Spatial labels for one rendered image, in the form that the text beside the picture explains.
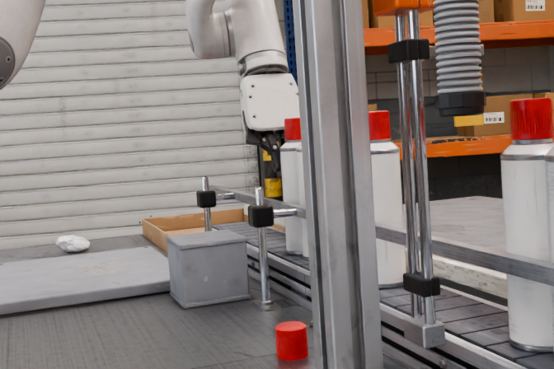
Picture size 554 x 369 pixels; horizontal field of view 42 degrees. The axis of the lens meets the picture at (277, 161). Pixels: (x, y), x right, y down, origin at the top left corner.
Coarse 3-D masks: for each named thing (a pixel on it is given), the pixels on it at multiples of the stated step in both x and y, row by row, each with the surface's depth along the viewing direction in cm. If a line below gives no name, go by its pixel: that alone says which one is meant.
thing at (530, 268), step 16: (224, 192) 134; (240, 192) 127; (304, 208) 97; (384, 240) 76; (400, 240) 73; (432, 240) 67; (448, 240) 66; (448, 256) 65; (464, 256) 62; (480, 256) 60; (496, 256) 58; (512, 256) 57; (512, 272) 56; (528, 272) 54; (544, 272) 53
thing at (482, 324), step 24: (384, 288) 84; (408, 312) 73; (456, 312) 72; (480, 312) 71; (504, 312) 70; (456, 336) 65; (480, 336) 63; (504, 336) 63; (528, 360) 57; (552, 360) 56
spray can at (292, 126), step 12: (288, 120) 108; (288, 132) 108; (300, 132) 108; (288, 144) 108; (288, 156) 107; (288, 168) 108; (288, 180) 108; (288, 192) 108; (288, 228) 109; (300, 228) 108; (288, 240) 109; (300, 240) 108; (288, 252) 109; (300, 252) 108
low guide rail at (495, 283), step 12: (420, 264) 84; (444, 264) 79; (456, 264) 77; (444, 276) 80; (456, 276) 77; (468, 276) 75; (480, 276) 73; (492, 276) 71; (504, 276) 71; (480, 288) 73; (492, 288) 71; (504, 288) 70
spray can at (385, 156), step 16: (384, 112) 83; (384, 128) 83; (384, 144) 83; (384, 160) 82; (384, 176) 83; (400, 176) 84; (384, 192) 83; (400, 192) 84; (384, 208) 83; (400, 208) 84; (384, 224) 83; (400, 224) 84; (384, 256) 83; (400, 256) 84; (384, 272) 83; (400, 272) 84
